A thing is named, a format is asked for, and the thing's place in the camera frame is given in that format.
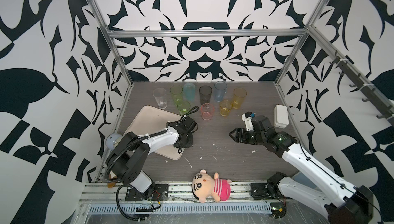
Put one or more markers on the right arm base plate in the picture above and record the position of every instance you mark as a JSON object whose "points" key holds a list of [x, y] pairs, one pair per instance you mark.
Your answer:
{"points": [[261, 191]]}

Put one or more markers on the clear plastic cup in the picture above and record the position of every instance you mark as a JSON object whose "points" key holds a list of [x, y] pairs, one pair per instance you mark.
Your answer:
{"points": [[160, 97]]}

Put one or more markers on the tall green plastic cup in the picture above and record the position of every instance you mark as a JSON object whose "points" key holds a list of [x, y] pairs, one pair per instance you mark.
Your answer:
{"points": [[176, 92]]}

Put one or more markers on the cartoon boy plush doll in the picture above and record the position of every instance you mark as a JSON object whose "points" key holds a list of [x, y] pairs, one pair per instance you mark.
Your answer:
{"points": [[204, 186]]}

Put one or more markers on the dark grey plastic cup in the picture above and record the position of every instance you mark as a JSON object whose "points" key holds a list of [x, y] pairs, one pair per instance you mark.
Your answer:
{"points": [[205, 94]]}

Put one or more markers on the short yellow plastic cup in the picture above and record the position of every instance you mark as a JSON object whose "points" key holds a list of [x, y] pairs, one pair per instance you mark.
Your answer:
{"points": [[225, 107]]}

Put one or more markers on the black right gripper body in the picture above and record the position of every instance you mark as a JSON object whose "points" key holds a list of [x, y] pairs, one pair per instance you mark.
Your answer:
{"points": [[250, 137]]}

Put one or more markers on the pink plastic cup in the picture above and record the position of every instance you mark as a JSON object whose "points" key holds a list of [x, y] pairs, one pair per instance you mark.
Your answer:
{"points": [[207, 111]]}

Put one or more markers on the brown white plush keychain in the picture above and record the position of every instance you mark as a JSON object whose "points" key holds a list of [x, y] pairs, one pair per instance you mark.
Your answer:
{"points": [[110, 182]]}

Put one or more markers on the short green plastic cup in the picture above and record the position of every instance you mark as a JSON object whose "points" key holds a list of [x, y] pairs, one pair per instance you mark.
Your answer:
{"points": [[183, 107]]}

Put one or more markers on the wall hook rail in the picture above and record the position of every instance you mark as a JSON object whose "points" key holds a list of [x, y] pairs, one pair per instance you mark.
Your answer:
{"points": [[359, 82]]}

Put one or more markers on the tall blue plastic cup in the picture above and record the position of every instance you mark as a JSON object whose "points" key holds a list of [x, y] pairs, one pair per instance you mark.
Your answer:
{"points": [[220, 88]]}

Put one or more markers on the beige plastic tray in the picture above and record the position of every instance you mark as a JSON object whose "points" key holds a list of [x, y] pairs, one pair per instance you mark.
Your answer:
{"points": [[150, 120]]}

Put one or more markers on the tall yellow plastic cup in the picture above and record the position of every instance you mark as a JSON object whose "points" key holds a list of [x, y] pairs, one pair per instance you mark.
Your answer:
{"points": [[239, 95]]}

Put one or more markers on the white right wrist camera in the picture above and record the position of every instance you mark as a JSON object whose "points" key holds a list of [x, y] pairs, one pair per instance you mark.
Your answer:
{"points": [[247, 117]]}

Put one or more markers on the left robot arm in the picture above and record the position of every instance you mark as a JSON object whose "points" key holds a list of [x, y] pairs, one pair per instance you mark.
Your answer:
{"points": [[125, 162]]}

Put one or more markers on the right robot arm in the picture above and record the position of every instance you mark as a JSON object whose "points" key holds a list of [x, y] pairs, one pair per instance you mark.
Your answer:
{"points": [[336, 199]]}

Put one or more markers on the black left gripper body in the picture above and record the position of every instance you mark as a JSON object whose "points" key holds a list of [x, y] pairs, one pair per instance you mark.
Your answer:
{"points": [[189, 142]]}

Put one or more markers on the white wall box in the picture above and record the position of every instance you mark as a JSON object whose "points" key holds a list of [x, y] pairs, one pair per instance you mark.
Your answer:
{"points": [[281, 119]]}

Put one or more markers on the white slotted cable duct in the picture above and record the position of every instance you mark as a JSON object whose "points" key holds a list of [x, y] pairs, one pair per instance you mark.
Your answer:
{"points": [[186, 208]]}

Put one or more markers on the teal plastic cup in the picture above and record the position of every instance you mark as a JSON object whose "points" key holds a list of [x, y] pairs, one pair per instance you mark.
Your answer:
{"points": [[189, 91]]}

